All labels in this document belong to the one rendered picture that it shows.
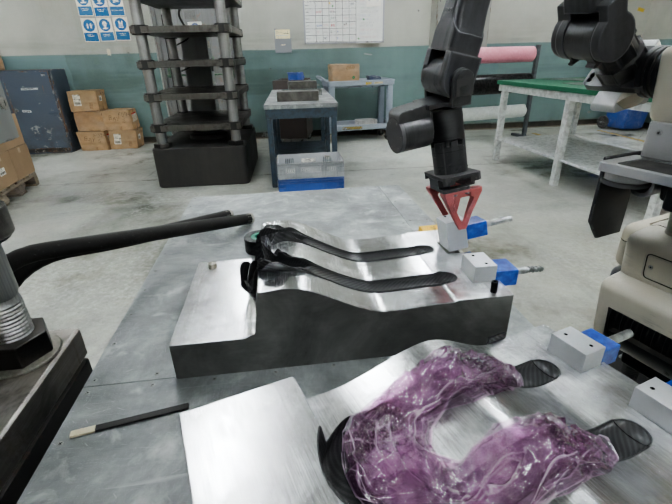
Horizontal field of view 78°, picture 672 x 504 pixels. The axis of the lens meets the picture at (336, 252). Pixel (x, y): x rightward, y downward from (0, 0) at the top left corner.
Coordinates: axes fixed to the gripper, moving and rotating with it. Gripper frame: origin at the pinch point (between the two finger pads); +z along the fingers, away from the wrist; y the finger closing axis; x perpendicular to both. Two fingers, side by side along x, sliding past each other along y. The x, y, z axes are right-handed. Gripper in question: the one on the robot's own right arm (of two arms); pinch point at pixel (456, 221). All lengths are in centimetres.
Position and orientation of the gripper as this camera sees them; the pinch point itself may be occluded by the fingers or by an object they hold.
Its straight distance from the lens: 78.8
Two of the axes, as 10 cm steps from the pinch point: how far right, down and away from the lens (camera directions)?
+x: 9.7, -2.2, 0.5
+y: 1.2, 3.0, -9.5
